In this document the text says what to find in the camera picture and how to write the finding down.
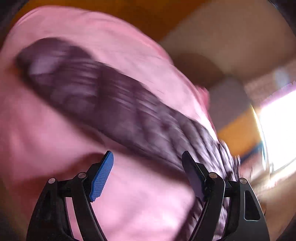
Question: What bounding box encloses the grey yellow blue headboard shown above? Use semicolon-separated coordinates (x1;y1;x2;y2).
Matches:
209;77;262;157

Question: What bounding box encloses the purple puffer jacket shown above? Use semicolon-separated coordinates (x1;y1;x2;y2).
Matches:
15;37;241;241

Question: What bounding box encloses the pink bedspread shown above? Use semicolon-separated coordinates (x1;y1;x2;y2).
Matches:
1;6;215;240

